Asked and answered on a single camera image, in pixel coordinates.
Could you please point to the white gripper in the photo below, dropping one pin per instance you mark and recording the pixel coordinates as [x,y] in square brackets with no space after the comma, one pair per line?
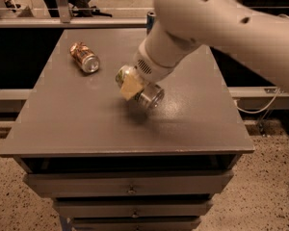
[146,68]

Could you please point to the white green 7up can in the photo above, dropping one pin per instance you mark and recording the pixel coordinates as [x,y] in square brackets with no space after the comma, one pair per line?
[134,87]

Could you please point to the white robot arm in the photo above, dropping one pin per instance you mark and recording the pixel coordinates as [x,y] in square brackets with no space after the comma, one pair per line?
[259,41]

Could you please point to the orange soda can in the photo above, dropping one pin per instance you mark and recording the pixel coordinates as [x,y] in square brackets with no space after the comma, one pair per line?
[84,57]

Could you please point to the blue silver energy drink can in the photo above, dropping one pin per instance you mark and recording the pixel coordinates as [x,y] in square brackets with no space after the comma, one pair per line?
[150,17]

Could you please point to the grey drawer cabinet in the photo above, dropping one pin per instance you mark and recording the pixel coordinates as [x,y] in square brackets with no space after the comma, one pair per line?
[75,122]

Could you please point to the top grey drawer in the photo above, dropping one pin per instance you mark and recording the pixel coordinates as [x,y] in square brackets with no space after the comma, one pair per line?
[128,183]

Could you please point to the grey drawer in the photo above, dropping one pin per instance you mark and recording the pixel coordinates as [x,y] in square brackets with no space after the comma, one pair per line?
[136,224]
[128,183]
[133,208]

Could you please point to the middle grey drawer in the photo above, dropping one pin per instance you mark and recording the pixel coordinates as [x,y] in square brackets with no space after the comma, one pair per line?
[133,208]

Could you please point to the bottom grey drawer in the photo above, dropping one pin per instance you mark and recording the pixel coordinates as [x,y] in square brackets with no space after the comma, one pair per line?
[136,224]

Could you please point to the metal railing frame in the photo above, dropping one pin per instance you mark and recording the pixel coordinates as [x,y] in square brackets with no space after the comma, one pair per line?
[67,16]

